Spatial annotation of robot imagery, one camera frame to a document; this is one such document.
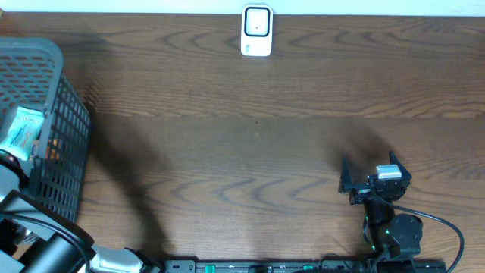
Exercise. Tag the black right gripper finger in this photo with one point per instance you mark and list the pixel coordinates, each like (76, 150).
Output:
(345, 181)
(394, 161)

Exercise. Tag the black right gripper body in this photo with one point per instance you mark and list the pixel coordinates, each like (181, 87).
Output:
(361, 192)

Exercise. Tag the teal wet wipes pack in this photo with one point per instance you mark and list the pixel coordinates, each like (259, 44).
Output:
(21, 127)

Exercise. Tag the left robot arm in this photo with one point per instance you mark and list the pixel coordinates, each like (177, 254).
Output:
(39, 209)

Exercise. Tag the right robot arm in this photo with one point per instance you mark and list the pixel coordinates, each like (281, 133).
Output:
(395, 238)

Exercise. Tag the white barcode scanner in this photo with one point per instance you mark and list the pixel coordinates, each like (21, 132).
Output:
(256, 30)

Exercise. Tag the grey plastic mesh basket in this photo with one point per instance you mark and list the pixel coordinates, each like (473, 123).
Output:
(32, 77)

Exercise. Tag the black mounting rail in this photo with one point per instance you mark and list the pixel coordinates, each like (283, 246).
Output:
(332, 265)

